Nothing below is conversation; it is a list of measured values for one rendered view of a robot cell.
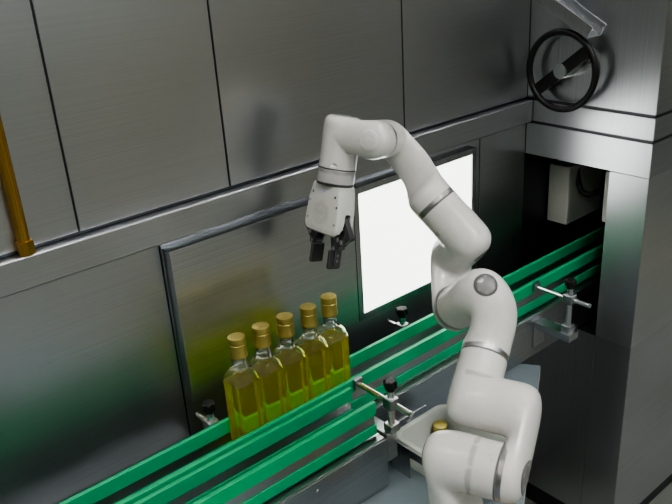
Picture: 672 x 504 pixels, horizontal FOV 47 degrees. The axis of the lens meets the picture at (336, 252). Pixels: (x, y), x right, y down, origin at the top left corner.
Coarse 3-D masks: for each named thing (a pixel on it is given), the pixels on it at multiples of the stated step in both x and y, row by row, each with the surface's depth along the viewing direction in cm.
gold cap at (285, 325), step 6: (282, 312) 154; (288, 312) 154; (276, 318) 152; (282, 318) 152; (288, 318) 152; (282, 324) 152; (288, 324) 152; (282, 330) 152; (288, 330) 152; (294, 330) 155; (282, 336) 153; (288, 336) 153
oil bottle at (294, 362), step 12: (276, 348) 156; (300, 348) 156; (288, 360) 153; (300, 360) 155; (288, 372) 154; (300, 372) 156; (288, 384) 155; (300, 384) 157; (288, 396) 156; (300, 396) 158; (288, 408) 158
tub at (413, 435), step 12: (432, 408) 175; (444, 408) 176; (420, 420) 172; (432, 420) 175; (444, 420) 177; (408, 432) 170; (420, 432) 173; (432, 432) 175; (468, 432) 172; (480, 432) 169; (408, 444) 164; (420, 444) 173
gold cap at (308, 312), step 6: (300, 306) 156; (306, 306) 156; (312, 306) 156; (300, 312) 156; (306, 312) 155; (312, 312) 155; (306, 318) 155; (312, 318) 156; (306, 324) 156; (312, 324) 156
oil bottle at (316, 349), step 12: (300, 336) 159; (312, 348) 157; (324, 348) 159; (312, 360) 157; (324, 360) 160; (312, 372) 158; (324, 372) 161; (312, 384) 159; (324, 384) 162; (312, 396) 161
